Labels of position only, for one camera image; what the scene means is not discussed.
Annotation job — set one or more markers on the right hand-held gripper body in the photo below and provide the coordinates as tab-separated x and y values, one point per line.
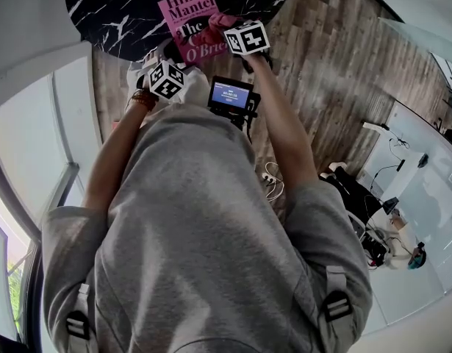
247	39

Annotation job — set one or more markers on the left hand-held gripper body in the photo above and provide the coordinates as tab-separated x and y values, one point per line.
167	81

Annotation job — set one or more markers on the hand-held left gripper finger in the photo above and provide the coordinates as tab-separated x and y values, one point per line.
156	53

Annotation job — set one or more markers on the pink cloth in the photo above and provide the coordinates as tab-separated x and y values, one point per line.
220	24

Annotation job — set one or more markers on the pink book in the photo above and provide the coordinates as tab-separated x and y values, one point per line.
189	13

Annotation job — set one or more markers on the person's left forearm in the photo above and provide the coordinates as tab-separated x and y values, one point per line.
111	160

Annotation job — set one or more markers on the person's right forearm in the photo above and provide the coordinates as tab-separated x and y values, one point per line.
284	123

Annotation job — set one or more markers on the small black monitor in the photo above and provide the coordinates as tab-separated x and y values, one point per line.
229	94

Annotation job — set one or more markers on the black marble round table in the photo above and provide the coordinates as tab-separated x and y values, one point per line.
111	13

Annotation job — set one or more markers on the person's grey sweatshirt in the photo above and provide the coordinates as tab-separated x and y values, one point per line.
211	234

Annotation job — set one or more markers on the frosted glass door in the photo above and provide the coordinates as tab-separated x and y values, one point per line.
413	35

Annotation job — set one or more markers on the small black desk device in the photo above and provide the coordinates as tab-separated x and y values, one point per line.
401	164

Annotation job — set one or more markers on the black railing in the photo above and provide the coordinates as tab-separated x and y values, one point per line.
450	86

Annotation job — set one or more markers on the black computer mouse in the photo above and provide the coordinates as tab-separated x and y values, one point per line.
423	159

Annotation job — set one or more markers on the white desk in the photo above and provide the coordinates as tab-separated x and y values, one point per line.
413	197

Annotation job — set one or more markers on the teal black headset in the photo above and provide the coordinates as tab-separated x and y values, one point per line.
416	259

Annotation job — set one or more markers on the black window frame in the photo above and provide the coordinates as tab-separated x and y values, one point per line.
32	289

